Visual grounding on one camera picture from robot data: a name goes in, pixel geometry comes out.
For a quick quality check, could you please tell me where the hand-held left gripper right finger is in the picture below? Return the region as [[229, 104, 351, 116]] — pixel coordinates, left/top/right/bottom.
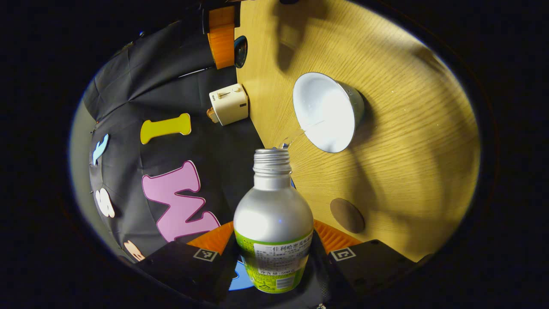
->
[[311, 219, 434, 307]]

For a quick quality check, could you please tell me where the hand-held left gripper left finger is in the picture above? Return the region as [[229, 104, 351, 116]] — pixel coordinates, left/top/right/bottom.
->
[[135, 221, 241, 305]]

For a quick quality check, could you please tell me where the silver green-label water bottle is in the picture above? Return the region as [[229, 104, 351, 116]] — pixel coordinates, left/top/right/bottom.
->
[[233, 148, 315, 294]]

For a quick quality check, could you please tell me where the black backdrop cloth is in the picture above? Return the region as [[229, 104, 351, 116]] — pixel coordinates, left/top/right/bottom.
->
[[81, 17, 296, 292]]

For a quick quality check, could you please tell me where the blue teacup lid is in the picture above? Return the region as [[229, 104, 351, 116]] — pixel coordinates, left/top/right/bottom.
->
[[233, 35, 249, 69]]

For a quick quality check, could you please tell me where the white toaster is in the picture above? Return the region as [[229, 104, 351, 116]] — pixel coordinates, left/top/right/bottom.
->
[[208, 83, 250, 127]]

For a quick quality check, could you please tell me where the white teacup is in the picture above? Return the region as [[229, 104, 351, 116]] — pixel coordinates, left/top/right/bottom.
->
[[293, 72, 365, 154]]

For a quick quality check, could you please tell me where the round brown coaster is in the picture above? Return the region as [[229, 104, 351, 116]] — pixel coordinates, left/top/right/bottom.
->
[[329, 197, 366, 234]]

